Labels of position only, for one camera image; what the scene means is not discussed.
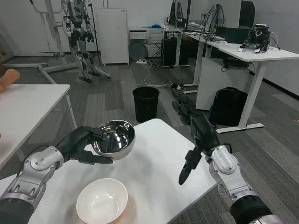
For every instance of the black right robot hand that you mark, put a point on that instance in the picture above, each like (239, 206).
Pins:
(204, 133)

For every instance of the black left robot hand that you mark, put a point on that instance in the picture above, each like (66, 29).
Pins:
(72, 142)

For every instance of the shiny metal bowl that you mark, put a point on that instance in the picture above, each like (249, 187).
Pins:
(119, 137)

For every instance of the white ceramic bowl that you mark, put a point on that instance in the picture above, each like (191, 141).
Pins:
(102, 203)

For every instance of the black backpack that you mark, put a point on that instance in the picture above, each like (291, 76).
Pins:
(230, 106)

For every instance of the black waste bin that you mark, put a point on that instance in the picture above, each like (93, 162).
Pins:
(146, 105)

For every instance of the black computer tower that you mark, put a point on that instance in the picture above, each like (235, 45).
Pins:
(169, 52)

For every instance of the orange plush toy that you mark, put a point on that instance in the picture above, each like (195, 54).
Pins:
(8, 78)

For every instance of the white office desk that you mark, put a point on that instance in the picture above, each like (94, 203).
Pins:
(247, 52)

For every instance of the white power strip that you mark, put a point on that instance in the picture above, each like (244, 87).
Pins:
(141, 61)

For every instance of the black box on desk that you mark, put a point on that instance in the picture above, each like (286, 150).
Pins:
(231, 33)

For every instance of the round grey tray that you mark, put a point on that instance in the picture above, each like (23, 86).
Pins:
(137, 51)

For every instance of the white drawer unit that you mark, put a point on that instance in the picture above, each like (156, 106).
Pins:
(154, 37)

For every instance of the white robot support stand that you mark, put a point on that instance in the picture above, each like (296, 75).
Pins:
(54, 35)

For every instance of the small black robot device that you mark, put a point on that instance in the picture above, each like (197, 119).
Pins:
(257, 37)

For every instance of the black tripod stand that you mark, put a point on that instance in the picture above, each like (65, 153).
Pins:
(94, 35)

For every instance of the white tall cabinet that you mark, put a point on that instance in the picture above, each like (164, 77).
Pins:
(113, 35)

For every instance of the silver humanoid robot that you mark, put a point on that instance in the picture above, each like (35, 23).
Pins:
(78, 25)

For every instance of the blue item on drawers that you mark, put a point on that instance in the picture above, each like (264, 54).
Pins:
(156, 26)

